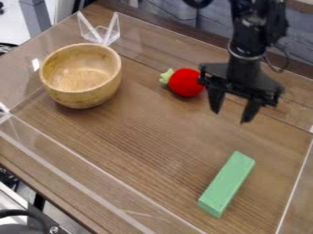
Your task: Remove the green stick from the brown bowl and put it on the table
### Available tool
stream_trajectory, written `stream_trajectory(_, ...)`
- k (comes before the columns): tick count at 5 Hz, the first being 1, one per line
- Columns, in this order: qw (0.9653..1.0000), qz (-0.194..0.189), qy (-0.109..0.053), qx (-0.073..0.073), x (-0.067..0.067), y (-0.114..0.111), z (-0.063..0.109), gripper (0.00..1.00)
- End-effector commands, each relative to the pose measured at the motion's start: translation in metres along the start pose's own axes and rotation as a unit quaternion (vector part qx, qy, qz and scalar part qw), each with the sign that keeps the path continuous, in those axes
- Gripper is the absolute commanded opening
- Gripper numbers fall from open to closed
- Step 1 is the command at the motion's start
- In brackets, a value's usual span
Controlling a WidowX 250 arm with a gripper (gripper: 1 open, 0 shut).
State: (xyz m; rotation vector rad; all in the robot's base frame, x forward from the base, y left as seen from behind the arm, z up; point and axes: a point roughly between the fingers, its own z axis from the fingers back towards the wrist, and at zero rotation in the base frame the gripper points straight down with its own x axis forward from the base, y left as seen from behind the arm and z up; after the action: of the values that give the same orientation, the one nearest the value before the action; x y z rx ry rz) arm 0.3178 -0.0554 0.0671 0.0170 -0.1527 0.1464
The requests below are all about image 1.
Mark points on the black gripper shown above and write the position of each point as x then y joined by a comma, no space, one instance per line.
241,78

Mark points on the green rectangular stick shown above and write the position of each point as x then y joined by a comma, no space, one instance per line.
226,183

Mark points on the brown wooden bowl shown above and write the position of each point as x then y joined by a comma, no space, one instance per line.
80,75

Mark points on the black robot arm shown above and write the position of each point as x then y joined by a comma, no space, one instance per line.
261,24

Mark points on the clear acrylic tray walls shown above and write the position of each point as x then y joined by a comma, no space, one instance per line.
124,166

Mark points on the red plush tomato toy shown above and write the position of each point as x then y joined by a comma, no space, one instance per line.
182,82

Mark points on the black table leg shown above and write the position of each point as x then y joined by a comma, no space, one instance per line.
39,202

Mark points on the grey post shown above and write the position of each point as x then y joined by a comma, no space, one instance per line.
36,16

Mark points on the black metal bracket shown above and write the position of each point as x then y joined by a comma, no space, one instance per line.
41,222

